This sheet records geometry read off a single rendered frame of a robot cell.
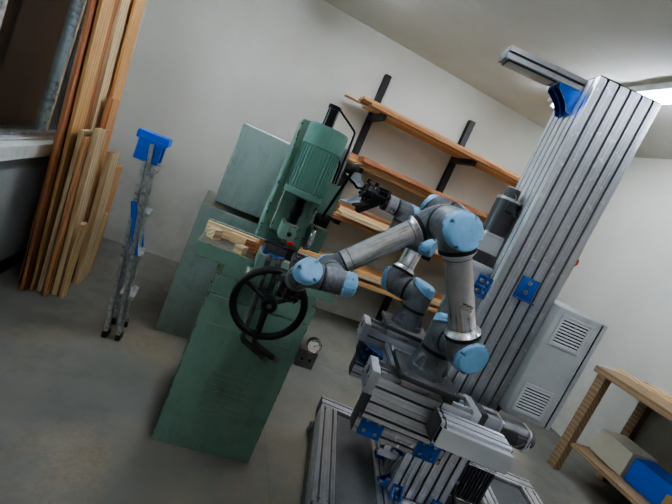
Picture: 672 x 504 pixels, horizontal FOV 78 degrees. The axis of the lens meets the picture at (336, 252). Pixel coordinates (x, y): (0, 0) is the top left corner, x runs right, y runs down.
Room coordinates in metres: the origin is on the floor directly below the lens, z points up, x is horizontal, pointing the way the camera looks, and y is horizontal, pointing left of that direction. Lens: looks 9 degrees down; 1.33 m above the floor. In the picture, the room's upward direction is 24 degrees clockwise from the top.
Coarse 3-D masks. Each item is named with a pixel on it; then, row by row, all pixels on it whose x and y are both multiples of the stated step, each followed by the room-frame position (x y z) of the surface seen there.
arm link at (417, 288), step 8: (408, 280) 1.97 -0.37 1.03; (416, 280) 1.94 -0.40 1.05; (408, 288) 1.94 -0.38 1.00; (416, 288) 1.92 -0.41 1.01; (424, 288) 1.91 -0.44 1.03; (432, 288) 1.95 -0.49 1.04; (400, 296) 1.97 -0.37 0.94; (408, 296) 1.93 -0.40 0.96; (416, 296) 1.91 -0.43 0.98; (424, 296) 1.91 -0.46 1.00; (432, 296) 1.93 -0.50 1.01; (408, 304) 1.92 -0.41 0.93; (416, 304) 1.91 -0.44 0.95; (424, 304) 1.91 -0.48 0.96; (424, 312) 1.93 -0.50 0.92
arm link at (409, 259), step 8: (424, 200) 2.09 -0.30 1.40; (432, 200) 2.07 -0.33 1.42; (440, 200) 2.06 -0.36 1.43; (448, 200) 2.06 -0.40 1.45; (424, 208) 2.09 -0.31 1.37; (408, 248) 2.04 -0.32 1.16; (408, 256) 2.02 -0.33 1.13; (416, 256) 2.02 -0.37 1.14; (400, 264) 2.02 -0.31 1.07; (408, 264) 2.01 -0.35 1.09; (416, 264) 2.04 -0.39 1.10; (384, 272) 2.02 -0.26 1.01; (392, 272) 2.01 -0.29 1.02; (400, 272) 1.99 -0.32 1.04; (408, 272) 1.99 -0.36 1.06; (384, 280) 2.01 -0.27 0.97; (392, 280) 1.99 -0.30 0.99; (400, 280) 1.97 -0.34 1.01; (384, 288) 2.02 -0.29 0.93; (392, 288) 1.98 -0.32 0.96; (400, 288) 1.96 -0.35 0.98
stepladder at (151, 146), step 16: (144, 128) 2.25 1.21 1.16; (144, 144) 2.14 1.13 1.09; (160, 144) 2.17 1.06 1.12; (144, 160) 2.15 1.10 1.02; (160, 160) 2.32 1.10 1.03; (144, 176) 2.15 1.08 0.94; (144, 192) 2.16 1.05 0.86; (144, 208) 2.20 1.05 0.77; (128, 224) 2.16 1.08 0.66; (144, 224) 2.32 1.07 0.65; (128, 240) 2.17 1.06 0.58; (128, 256) 2.19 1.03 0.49; (128, 272) 2.17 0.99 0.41; (128, 288) 2.19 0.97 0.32; (112, 304) 2.17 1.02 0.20; (128, 304) 2.35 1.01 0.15; (112, 320) 2.32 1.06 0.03; (128, 320) 2.38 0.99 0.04
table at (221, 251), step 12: (204, 240) 1.60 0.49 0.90; (216, 240) 1.68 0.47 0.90; (228, 240) 1.76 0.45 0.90; (204, 252) 1.58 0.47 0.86; (216, 252) 1.59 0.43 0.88; (228, 252) 1.60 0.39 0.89; (228, 264) 1.61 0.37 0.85; (240, 264) 1.62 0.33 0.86; (252, 264) 1.63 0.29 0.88; (276, 288) 1.56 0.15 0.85; (324, 300) 1.71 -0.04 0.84
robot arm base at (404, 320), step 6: (402, 306) 1.95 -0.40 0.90; (396, 312) 1.96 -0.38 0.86; (402, 312) 1.93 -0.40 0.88; (408, 312) 1.91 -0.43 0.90; (414, 312) 1.91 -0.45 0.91; (396, 318) 1.93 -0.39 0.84; (402, 318) 1.92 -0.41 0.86; (408, 318) 1.90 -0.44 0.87; (414, 318) 1.90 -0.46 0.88; (420, 318) 1.92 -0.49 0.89; (396, 324) 1.91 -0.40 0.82; (402, 324) 1.90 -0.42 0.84; (408, 324) 1.89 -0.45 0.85; (414, 324) 1.90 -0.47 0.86; (420, 324) 1.93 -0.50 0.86; (408, 330) 1.89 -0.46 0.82; (414, 330) 1.90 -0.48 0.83; (420, 330) 1.93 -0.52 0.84
